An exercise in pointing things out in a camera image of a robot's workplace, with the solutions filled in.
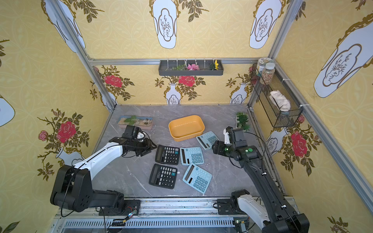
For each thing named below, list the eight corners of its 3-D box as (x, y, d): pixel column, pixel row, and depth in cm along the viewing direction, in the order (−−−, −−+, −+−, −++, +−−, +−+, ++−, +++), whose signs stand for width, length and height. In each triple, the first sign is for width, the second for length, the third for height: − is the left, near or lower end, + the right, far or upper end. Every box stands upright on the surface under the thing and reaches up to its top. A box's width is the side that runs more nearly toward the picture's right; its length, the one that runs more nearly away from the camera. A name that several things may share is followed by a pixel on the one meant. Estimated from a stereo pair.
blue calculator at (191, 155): (179, 165, 90) (179, 163, 87) (180, 149, 97) (180, 146, 94) (203, 165, 90) (203, 163, 87) (202, 149, 97) (202, 146, 94)
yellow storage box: (172, 144, 100) (171, 139, 95) (167, 125, 111) (166, 120, 106) (207, 136, 104) (207, 131, 99) (199, 118, 115) (199, 113, 110)
